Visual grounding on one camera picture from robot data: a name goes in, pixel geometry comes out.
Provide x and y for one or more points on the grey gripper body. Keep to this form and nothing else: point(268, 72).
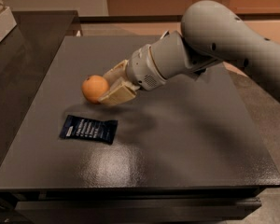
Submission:
point(140, 66)

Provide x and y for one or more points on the dark blue rxbar wrapper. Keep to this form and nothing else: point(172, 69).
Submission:
point(89, 129)

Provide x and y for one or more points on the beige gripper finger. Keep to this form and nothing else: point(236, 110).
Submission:
point(117, 72)
point(120, 92)

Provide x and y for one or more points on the orange fruit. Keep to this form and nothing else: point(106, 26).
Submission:
point(93, 88)

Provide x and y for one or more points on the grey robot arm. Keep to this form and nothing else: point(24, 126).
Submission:
point(210, 34)

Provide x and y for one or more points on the white box on counter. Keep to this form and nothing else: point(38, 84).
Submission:
point(7, 23)

